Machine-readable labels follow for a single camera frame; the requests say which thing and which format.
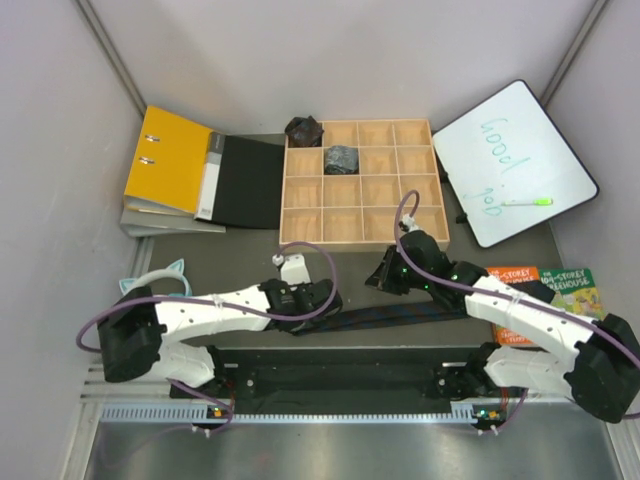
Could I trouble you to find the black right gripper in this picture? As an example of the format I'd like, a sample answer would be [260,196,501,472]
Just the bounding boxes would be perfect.
[366,245,431,296]

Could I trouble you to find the brown blue striped tie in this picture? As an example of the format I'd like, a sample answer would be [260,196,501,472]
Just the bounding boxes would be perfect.
[289,301,467,336]

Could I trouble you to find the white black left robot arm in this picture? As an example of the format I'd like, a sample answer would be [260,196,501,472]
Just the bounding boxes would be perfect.
[97,279,342,397]

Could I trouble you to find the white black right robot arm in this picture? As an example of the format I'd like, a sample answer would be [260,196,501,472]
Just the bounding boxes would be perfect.
[366,230,639,423]

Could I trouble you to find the teal cat ear headphones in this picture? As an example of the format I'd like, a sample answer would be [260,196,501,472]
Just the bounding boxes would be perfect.
[119,258,192,297]

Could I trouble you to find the dark grey table mat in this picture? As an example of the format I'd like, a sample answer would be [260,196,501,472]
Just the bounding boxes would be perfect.
[149,133,591,351]

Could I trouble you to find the wooden compartment tray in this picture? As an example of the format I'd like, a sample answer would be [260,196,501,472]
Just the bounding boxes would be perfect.
[279,118,450,252]

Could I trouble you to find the black folder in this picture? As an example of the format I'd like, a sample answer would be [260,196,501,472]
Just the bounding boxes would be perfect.
[194,132,285,230]

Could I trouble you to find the rolled grey tie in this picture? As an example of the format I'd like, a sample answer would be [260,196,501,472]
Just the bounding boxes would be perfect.
[324,145,359,175]

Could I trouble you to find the green marker pen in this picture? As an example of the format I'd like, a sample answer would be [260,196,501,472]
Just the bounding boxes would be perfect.
[502,198,554,207]

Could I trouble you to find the grey folder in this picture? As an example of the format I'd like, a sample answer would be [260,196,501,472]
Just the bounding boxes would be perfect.
[120,209,226,238]

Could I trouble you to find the rolled dark brown tie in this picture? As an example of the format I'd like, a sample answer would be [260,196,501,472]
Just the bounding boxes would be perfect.
[284,116,324,148]

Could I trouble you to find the white whiteboard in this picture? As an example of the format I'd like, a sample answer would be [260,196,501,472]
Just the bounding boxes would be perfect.
[433,80,599,248]

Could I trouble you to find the green treehouse book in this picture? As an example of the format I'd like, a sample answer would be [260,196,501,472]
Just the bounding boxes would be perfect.
[539,268,607,320]

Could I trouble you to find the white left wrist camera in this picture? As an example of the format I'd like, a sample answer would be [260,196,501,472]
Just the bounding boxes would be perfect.
[272,254,311,286]

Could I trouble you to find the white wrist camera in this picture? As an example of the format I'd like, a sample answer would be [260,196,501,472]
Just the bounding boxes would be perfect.
[272,254,311,286]
[399,214,420,233]

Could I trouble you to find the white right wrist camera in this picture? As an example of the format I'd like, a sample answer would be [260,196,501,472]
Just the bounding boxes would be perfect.
[399,214,420,233]

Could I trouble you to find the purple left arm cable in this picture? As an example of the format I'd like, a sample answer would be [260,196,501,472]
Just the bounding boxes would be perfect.
[74,241,339,434]

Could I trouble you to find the grey slotted cable duct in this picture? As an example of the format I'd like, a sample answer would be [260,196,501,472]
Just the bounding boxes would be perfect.
[100,403,503,424]

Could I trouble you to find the yellow ring binder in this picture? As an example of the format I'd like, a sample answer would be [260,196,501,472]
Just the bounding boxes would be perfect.
[123,106,213,217]

